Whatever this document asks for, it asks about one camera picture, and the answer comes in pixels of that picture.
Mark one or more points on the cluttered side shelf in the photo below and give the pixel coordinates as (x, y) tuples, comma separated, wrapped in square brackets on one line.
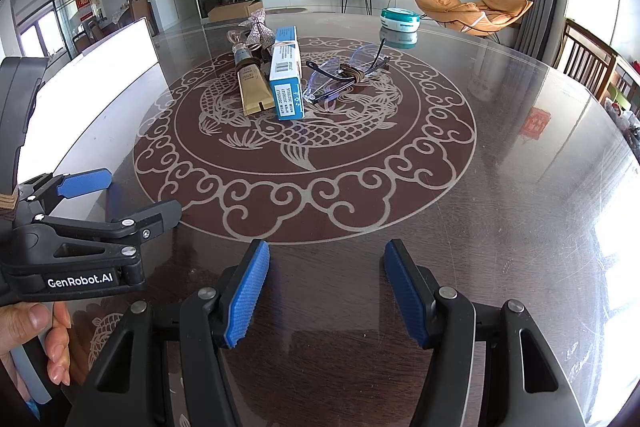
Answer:
[(625, 107)]

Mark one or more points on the blue and white box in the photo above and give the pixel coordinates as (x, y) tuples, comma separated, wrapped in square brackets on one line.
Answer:
[(287, 77)]

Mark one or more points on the dining table with chairs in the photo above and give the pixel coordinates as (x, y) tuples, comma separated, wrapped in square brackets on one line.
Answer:
[(140, 12)]

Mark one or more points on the dark wooden chair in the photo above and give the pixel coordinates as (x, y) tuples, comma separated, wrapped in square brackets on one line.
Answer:
[(585, 57)]

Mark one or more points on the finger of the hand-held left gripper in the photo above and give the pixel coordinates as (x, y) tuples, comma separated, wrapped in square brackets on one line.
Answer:
[(82, 182), (150, 219)]

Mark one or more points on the clear safety glasses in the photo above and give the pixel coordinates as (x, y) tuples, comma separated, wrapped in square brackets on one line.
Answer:
[(347, 72)]

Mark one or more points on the teal round container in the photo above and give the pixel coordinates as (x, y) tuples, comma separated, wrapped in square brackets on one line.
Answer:
[(400, 18)]

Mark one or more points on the person's left hand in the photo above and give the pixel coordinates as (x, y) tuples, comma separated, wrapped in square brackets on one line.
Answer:
[(60, 347)]

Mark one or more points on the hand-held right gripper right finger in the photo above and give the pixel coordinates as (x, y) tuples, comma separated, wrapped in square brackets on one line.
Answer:
[(407, 292)]

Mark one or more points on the cardboard box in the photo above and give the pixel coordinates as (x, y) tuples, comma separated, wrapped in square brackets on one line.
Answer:
[(235, 10)]

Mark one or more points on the red window sign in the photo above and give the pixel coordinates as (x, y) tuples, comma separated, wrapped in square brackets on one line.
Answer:
[(83, 0)]

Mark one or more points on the large white container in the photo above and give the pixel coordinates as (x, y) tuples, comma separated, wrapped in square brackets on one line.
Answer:
[(100, 77)]

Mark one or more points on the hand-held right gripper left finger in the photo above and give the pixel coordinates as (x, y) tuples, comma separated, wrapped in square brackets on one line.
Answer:
[(247, 292)]

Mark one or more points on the orange lounge chair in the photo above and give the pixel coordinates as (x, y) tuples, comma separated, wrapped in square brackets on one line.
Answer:
[(500, 9)]

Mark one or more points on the small bottle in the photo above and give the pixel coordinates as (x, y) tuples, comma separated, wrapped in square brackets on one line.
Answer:
[(245, 56)]

